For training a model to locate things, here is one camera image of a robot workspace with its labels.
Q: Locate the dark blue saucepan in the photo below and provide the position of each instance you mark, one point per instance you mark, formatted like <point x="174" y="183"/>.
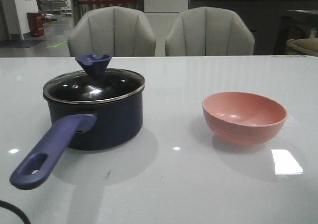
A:
<point x="82" y="127"/>

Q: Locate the red trash bin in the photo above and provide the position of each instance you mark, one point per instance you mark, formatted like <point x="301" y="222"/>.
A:
<point x="35" y="24"/>

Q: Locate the beige sofa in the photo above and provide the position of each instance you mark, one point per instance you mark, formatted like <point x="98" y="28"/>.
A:
<point x="306" y="46"/>

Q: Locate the white cabinet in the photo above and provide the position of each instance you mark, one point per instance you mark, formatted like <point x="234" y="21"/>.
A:
<point x="161" y="14"/>

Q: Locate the grey upholstered chair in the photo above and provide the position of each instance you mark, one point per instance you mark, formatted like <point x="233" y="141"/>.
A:
<point x="119" y="31"/>
<point x="209" y="31"/>

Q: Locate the red barrier belt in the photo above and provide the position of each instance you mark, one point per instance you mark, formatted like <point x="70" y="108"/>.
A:
<point x="106" y="2"/>

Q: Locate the pink plastic bowl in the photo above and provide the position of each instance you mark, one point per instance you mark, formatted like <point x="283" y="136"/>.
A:
<point x="243" y="118"/>

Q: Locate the right grey upholstered chair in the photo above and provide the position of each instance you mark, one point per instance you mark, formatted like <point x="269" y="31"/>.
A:
<point x="209" y="31"/>

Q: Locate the left grey upholstered chair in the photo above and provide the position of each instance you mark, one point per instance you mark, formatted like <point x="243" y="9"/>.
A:
<point x="119" y="31"/>

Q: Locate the dark counter with white top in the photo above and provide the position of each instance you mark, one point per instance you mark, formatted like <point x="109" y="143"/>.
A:
<point x="262" y="17"/>

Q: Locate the dark side table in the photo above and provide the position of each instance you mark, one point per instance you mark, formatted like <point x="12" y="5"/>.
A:
<point x="295" y="24"/>

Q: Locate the glass lid with blue knob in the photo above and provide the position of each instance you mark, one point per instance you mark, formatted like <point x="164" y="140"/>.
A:
<point x="95" y="83"/>

